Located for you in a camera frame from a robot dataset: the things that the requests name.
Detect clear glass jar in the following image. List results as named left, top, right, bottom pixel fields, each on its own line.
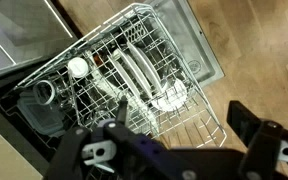
left=33, top=79, right=57, bottom=106

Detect white round cup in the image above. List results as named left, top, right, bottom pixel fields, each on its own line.
left=67, top=57, right=90, bottom=79

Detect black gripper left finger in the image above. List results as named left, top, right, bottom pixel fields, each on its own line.
left=43, top=95, right=198, bottom=180

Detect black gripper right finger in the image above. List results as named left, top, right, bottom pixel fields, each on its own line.
left=226, top=99, right=288, bottom=180

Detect small white saucer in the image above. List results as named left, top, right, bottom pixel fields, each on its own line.
left=150, top=78, right=189, bottom=113

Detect clear plastic food container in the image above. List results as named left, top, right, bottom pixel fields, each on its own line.
left=16, top=91, right=67, bottom=138

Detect white wire dish rack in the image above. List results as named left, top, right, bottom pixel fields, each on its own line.
left=0, top=2, right=228, bottom=149

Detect stainless dishwasher door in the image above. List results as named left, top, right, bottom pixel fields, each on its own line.
left=143, top=0, right=225, bottom=86

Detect white dinner plate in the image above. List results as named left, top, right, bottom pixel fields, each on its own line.
left=117, top=48, right=155, bottom=99
left=126, top=41, right=168, bottom=98
left=107, top=54, right=143, bottom=101

